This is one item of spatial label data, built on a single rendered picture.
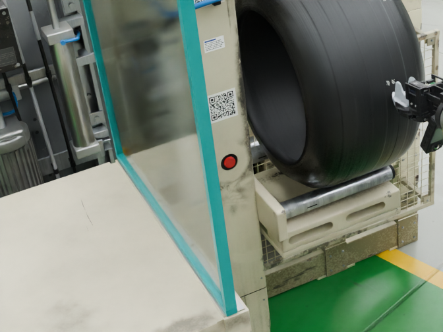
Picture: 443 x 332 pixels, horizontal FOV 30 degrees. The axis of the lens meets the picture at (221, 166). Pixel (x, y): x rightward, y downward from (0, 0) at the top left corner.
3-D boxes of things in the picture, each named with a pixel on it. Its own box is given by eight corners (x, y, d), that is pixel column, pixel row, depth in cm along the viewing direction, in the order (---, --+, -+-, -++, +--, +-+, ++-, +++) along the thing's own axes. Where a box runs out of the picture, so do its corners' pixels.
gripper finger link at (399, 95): (393, 73, 186) (417, 84, 179) (394, 97, 189) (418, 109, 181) (381, 77, 185) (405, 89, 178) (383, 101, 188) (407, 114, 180)
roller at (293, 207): (280, 225, 210) (279, 211, 208) (271, 216, 214) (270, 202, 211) (396, 181, 220) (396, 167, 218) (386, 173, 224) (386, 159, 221)
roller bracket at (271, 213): (279, 244, 208) (276, 213, 203) (215, 170, 239) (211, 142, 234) (291, 240, 209) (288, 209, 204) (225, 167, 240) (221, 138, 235)
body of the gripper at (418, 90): (431, 72, 179) (467, 87, 169) (433, 108, 183) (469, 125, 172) (401, 82, 177) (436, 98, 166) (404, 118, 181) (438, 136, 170)
